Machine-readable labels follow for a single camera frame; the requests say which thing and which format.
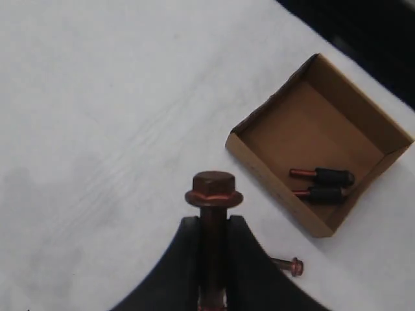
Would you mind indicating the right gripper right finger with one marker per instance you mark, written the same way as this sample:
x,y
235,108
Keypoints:
x,y
256,275

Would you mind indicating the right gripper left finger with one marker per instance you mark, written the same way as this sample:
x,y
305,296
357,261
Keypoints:
x,y
175,269

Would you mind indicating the copper flange bolt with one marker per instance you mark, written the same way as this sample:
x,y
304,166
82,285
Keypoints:
x,y
293,266
212,194

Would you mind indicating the open cardboard box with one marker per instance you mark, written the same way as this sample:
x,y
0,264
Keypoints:
x,y
317,142

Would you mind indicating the bolt in black sleeve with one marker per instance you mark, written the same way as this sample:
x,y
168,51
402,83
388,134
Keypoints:
x,y
324,193
327,176

